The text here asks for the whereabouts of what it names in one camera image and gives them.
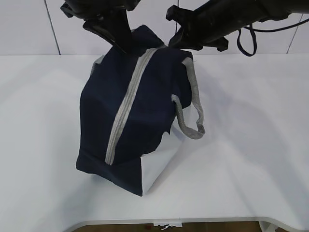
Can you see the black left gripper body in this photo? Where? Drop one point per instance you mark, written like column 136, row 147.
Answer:
column 101, row 10

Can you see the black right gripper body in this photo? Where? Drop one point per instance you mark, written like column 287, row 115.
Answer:
column 204, row 24

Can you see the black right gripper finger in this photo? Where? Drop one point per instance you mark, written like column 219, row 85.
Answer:
column 182, row 40

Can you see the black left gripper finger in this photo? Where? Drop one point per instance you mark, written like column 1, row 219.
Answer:
column 118, row 18
column 101, row 32

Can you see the navy blue lunch bag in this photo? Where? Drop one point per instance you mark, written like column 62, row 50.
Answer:
column 136, row 110

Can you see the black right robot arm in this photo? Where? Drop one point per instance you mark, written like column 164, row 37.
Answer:
column 243, row 13

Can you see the white tape piece under table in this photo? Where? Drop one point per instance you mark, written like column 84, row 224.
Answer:
column 166, row 224

